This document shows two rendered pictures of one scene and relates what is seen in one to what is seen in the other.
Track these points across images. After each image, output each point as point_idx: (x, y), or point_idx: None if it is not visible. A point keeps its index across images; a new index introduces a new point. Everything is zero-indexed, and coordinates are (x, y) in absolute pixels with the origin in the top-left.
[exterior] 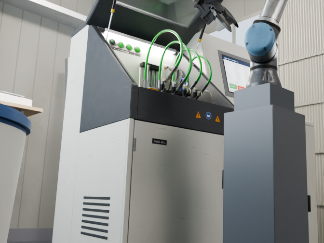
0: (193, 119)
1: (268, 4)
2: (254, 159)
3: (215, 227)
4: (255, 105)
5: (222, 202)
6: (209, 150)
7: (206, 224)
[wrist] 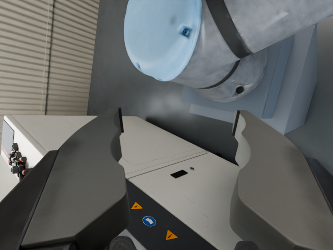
0: (186, 239)
1: None
2: (308, 77)
3: (213, 168)
4: (285, 65)
5: (194, 169)
6: (180, 197)
7: (223, 175)
